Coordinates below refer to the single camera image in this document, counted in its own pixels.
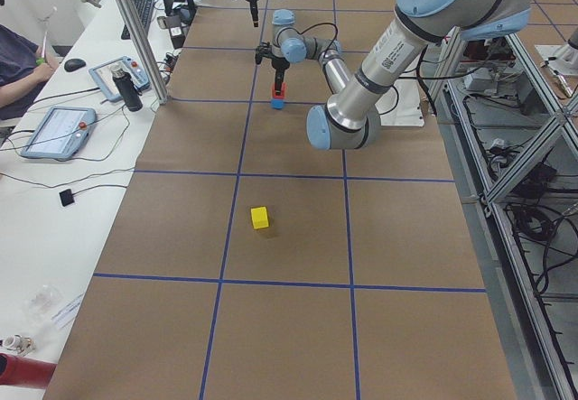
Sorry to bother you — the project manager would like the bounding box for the black keyboard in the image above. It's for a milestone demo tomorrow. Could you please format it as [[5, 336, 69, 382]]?
[[133, 0, 155, 37]]

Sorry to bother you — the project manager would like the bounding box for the clear plastic bag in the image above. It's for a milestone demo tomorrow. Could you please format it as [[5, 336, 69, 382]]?
[[23, 284, 62, 323]]

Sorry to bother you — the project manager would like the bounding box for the small black square pad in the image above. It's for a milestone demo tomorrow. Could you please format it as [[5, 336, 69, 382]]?
[[59, 189, 75, 207]]

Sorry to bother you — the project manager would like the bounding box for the blue foam block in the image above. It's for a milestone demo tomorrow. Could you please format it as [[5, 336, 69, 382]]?
[[270, 98, 284, 110]]

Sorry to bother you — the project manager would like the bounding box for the near teach pendant tablet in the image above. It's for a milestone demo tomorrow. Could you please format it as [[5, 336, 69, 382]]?
[[20, 106, 97, 160]]

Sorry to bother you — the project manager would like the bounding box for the seated person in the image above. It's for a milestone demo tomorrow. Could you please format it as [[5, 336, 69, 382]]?
[[1, 25, 60, 120]]

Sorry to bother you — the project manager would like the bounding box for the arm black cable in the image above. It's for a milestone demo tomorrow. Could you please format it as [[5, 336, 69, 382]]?
[[297, 21, 340, 58]]

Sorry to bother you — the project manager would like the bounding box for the brown paper table cover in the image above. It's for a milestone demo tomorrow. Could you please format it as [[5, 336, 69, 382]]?
[[45, 0, 516, 399]]

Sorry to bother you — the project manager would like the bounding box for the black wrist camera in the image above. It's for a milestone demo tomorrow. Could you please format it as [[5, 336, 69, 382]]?
[[255, 42, 274, 65]]

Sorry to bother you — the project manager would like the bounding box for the black computer mouse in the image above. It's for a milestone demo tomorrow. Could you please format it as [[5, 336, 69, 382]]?
[[63, 58, 87, 73]]

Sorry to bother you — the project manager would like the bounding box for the red cylinder object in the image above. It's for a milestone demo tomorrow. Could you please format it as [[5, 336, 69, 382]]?
[[1, 353, 57, 389]]

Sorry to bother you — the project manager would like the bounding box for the white pedestal base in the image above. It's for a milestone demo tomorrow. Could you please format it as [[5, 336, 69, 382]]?
[[374, 0, 457, 127]]

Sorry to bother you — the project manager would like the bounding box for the black water bottle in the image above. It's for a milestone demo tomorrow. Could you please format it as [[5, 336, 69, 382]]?
[[110, 63, 143, 112]]

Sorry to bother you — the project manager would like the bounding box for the aluminium frame post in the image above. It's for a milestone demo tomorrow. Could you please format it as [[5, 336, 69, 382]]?
[[116, 0, 169, 105]]

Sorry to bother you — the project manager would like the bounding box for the red foam block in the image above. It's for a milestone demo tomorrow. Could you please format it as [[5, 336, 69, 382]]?
[[271, 82, 286, 99]]

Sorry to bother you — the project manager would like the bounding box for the teach pendant tablet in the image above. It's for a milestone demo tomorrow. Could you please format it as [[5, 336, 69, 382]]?
[[89, 56, 150, 103], [20, 106, 97, 160]]

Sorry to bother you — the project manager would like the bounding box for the far teach pendant tablet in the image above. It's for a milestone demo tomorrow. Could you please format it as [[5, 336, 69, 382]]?
[[89, 56, 150, 103]]

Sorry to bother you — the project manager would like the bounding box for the yellow foam block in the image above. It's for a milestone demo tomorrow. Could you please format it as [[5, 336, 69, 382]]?
[[250, 206, 270, 229]]

